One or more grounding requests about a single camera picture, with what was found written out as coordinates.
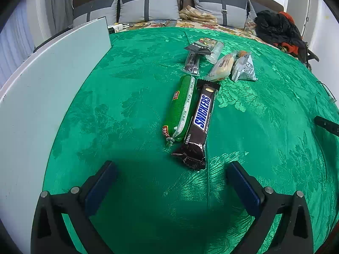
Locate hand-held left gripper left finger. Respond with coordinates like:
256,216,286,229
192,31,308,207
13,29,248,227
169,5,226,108
30,160,119,254

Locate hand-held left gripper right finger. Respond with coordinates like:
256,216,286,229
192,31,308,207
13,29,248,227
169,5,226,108
226,161,315,254

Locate brown chocolate bar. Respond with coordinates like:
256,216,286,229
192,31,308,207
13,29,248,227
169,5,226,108
172,79,221,170

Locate green sausage packet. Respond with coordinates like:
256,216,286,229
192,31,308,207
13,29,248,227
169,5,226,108
162,75,199,146

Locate orange snack silvery packet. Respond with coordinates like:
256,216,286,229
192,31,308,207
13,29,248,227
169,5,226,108
231,50,258,82

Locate yellow pastry packet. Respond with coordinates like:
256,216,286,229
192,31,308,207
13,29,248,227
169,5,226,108
203,53,237,82

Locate black cutlery packet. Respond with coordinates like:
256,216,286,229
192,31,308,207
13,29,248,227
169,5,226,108
181,40,213,76

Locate long clear snack packet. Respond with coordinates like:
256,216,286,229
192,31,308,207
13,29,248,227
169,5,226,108
199,37,225,64

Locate green floral blanket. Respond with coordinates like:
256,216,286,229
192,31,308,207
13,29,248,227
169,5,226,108
42,26,339,254

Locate black flat device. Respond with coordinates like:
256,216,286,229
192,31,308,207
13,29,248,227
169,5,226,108
315,116,339,137

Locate white board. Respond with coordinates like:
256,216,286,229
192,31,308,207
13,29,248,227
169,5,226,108
0,17,112,254

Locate eyeglasses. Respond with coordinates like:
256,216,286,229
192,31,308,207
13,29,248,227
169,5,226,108
316,80,338,104

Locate red garment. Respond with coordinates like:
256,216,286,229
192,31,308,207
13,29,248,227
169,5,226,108
275,12,305,57

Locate black chair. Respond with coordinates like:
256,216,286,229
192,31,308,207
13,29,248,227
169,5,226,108
304,42,320,70

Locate white power strip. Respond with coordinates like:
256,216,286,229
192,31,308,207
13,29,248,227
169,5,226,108
107,23,124,34

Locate black jacket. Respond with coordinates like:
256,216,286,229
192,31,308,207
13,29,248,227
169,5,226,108
255,10,308,59

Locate clear plastic bag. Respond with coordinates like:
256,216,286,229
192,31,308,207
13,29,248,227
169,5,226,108
243,13,258,31

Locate grey pillow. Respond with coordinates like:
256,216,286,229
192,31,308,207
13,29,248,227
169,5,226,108
247,0,267,19
72,0,121,29
191,0,250,29
118,0,181,23

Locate beige folded cloth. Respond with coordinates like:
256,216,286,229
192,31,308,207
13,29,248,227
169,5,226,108
179,5,218,25

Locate grey curtain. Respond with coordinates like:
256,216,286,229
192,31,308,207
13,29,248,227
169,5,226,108
44,0,73,33

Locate black cable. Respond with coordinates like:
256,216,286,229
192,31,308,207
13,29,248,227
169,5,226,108
122,21,166,29

